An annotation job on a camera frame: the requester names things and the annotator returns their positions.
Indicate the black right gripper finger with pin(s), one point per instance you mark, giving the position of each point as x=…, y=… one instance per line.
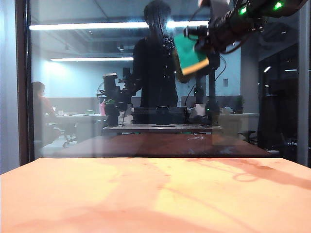
x=201, y=46
x=195, y=31

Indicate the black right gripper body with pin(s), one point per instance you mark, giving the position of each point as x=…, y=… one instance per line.
x=226, y=31

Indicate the large glass window pane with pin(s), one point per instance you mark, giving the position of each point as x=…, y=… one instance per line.
x=85, y=77

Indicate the dark brown window frame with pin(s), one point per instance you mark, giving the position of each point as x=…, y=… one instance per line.
x=22, y=77

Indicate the grey window frame post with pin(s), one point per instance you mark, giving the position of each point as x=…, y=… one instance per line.
x=303, y=97

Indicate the green and yellow sponge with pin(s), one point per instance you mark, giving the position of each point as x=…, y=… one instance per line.
x=188, y=54

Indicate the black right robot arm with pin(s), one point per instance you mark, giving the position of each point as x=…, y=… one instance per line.
x=267, y=7

